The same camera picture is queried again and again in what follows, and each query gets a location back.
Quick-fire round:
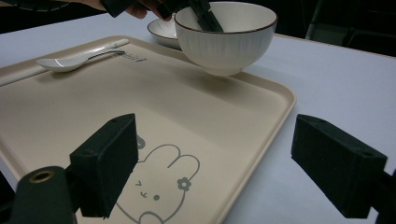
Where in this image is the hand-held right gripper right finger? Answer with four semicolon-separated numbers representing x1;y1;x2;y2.
290;113;389;219

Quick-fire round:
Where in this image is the white ceramic spoon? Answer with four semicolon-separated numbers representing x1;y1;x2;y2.
35;49;126;74

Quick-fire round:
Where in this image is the white plate with dark rim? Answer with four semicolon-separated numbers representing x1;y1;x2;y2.
147;18;183;50

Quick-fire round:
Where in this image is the pale table cover sheet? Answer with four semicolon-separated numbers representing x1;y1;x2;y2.
0;10;396;224

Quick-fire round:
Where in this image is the beige tray with rabbit print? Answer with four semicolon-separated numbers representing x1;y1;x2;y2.
0;35;297;224

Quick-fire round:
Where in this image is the white bowl with dark rim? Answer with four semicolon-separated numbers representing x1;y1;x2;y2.
174;1;278;77

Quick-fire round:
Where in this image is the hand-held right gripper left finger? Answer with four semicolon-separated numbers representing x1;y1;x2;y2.
68;113;139;218

